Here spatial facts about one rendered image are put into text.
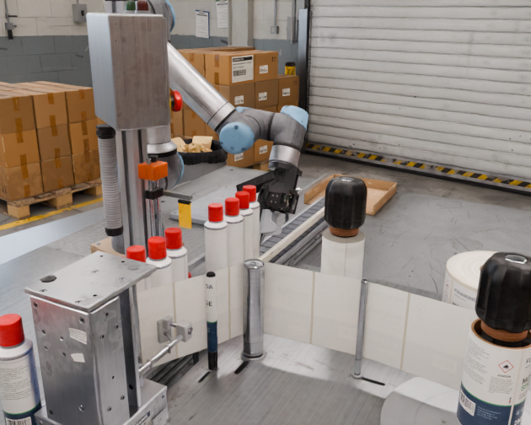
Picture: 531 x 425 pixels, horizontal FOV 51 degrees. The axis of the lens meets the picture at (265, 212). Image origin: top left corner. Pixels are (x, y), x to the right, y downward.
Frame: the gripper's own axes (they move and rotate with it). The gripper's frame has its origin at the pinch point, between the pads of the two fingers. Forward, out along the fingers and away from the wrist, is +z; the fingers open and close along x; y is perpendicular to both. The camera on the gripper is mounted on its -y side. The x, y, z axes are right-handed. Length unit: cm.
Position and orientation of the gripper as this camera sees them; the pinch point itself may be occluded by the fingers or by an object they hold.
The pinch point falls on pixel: (256, 239)
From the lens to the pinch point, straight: 142.6
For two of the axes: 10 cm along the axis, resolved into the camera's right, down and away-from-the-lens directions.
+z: -2.3, 9.6, -1.3
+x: 3.9, 2.1, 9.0
